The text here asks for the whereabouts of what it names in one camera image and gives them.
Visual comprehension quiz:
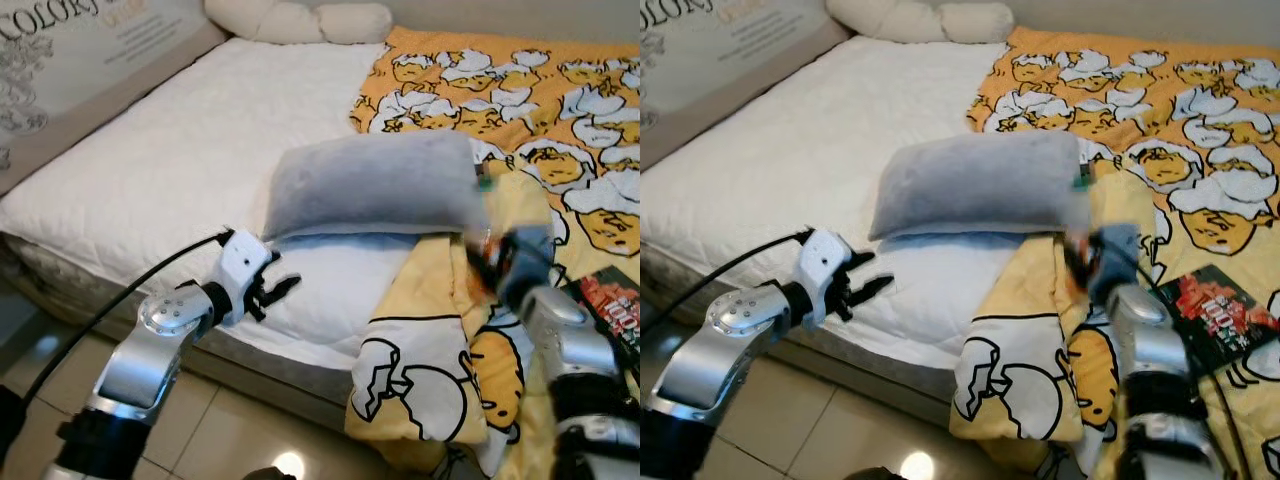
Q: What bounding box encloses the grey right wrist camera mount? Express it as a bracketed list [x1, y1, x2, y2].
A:
[1088, 222, 1144, 304]
[497, 223, 557, 304]

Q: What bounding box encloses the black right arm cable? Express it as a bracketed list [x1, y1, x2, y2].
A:
[1203, 368, 1253, 480]

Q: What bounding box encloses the dark book with red cover art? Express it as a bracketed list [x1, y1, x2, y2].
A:
[1155, 263, 1280, 378]
[573, 265, 641, 353]

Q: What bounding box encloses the yellow egg cartoon blanket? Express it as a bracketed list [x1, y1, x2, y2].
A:
[948, 25, 1280, 480]
[345, 25, 641, 479]

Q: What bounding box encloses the grey pillow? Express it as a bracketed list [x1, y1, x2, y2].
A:
[262, 130, 491, 241]
[868, 130, 1093, 241]

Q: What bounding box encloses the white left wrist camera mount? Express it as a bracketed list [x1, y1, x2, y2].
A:
[795, 228, 857, 327]
[214, 229, 274, 327]

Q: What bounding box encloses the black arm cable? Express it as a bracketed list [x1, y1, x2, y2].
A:
[0, 230, 236, 463]
[1203, 368, 1253, 480]
[640, 229, 814, 333]

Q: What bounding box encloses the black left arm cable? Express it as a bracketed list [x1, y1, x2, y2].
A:
[0, 230, 236, 463]
[640, 229, 814, 333]

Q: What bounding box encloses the white quilted mattress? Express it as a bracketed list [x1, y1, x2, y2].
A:
[640, 35, 1081, 371]
[0, 38, 471, 371]

